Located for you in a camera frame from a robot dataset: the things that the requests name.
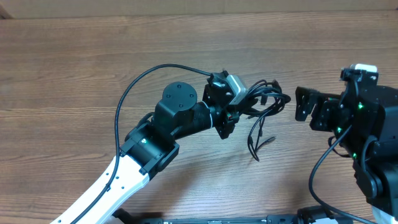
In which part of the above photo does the black USB cable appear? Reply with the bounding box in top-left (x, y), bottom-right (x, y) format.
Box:
top-left (241, 79), bottom-right (292, 121)

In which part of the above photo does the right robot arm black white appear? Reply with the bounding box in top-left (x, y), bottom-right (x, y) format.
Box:
top-left (295, 84), bottom-right (397, 223)

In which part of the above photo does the black cable silver plug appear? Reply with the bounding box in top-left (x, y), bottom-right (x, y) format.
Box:
top-left (247, 110), bottom-right (276, 162)

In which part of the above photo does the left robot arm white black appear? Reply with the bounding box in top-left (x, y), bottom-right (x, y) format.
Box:
top-left (54, 81), bottom-right (246, 223)

